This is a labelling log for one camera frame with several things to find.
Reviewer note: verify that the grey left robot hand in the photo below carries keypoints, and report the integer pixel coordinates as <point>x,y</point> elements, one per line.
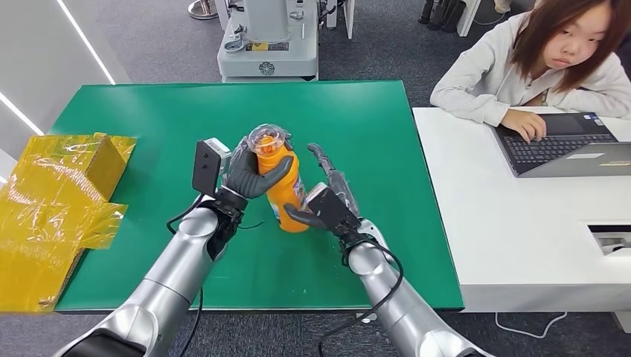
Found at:
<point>246,177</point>

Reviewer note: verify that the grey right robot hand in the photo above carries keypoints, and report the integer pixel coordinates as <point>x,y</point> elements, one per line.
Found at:
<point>340,185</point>

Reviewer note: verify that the orange drink bottle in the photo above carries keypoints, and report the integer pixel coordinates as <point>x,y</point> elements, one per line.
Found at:
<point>286,197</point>

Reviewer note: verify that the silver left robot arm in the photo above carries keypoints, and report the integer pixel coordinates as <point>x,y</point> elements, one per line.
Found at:
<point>167,281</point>

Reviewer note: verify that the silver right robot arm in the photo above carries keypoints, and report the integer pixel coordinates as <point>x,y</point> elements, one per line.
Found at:
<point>394,305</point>

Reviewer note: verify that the grey robot base machine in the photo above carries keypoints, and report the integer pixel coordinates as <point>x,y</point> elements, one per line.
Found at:
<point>271,49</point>

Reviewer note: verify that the green table mat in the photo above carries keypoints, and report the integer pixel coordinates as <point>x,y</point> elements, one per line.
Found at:
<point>345,118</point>

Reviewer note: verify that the white furniture panel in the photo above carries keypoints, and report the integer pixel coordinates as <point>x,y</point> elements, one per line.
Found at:
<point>349,18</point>

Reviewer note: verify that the white desk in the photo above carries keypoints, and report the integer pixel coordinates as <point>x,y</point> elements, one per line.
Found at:
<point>507,222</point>

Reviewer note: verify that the chrome stanchion base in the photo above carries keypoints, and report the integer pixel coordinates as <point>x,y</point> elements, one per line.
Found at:
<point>202,10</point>

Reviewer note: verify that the person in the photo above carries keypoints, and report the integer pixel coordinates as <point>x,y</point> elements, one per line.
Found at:
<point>493,69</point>

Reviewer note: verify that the person's hand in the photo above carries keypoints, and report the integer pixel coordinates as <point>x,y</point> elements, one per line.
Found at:
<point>523,123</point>

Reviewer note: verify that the yellow taped cardboard box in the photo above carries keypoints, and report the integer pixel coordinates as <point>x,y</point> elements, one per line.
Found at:
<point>52,212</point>

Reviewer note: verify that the black shoes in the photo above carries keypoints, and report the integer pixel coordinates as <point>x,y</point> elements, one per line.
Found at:
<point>441,15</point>

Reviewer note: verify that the dark grey laptop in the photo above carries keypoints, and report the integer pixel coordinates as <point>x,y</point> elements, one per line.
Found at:
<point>552,148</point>

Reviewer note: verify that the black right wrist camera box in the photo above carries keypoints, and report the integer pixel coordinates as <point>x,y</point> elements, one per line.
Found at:
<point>332,209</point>

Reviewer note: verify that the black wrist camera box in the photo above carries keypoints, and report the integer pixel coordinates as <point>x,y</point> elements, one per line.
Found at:
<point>207,167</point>
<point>332,209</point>

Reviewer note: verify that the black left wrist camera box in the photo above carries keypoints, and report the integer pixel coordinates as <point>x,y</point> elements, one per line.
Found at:
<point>207,167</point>

